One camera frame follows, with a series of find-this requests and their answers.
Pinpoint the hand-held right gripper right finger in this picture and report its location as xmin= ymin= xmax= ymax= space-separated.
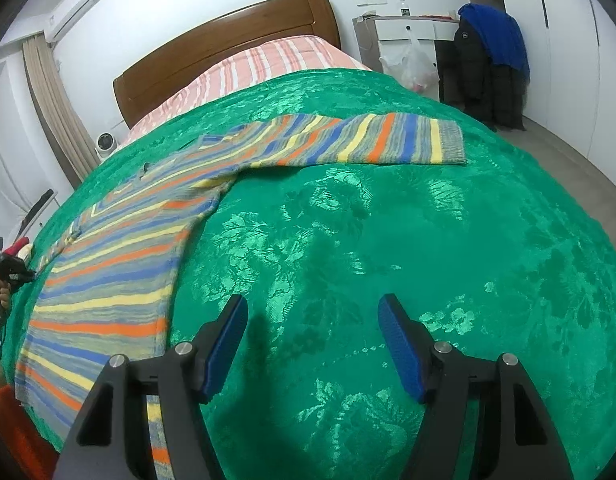
xmin=377 ymin=293 xmax=575 ymax=480

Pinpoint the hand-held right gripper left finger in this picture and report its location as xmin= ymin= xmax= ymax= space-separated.
xmin=53 ymin=294 xmax=250 ymax=480

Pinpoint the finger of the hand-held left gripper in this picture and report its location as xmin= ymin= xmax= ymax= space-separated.
xmin=5 ymin=259 xmax=37 ymax=285

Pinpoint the striped knit sweater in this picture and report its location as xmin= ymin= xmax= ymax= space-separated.
xmin=15 ymin=112 xmax=468 ymax=466

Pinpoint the red cloth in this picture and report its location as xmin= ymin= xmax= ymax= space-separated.
xmin=3 ymin=239 xmax=30 ymax=261

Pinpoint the long black item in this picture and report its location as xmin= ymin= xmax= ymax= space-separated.
xmin=18 ymin=189 xmax=56 ymax=236

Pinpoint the green patterned blanket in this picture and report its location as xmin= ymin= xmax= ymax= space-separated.
xmin=0 ymin=67 xmax=616 ymax=480

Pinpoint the orange-red fabric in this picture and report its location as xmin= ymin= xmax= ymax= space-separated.
xmin=0 ymin=385 xmax=59 ymax=480

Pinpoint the beige curtain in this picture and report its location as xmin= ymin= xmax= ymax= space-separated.
xmin=22 ymin=35 xmax=101 ymax=191

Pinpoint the pink striped bed sheet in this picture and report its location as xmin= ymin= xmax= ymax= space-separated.
xmin=125 ymin=35 xmax=374 ymax=143

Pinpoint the white air conditioner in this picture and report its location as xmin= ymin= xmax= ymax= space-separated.
xmin=43 ymin=0 xmax=111 ymax=43

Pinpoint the white plastic bag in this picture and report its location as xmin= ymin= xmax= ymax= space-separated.
xmin=379 ymin=27 xmax=440 ymax=92

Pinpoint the brown wooden headboard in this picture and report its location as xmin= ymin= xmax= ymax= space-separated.
xmin=113 ymin=0 xmax=344 ymax=128

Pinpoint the white desk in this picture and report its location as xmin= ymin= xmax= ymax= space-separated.
xmin=375 ymin=14 xmax=461 ymax=103

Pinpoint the blue garment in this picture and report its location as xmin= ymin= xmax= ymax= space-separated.
xmin=458 ymin=3 xmax=531 ymax=83

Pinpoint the white wardrobe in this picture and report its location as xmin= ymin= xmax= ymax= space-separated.
xmin=503 ymin=0 xmax=616 ymax=171

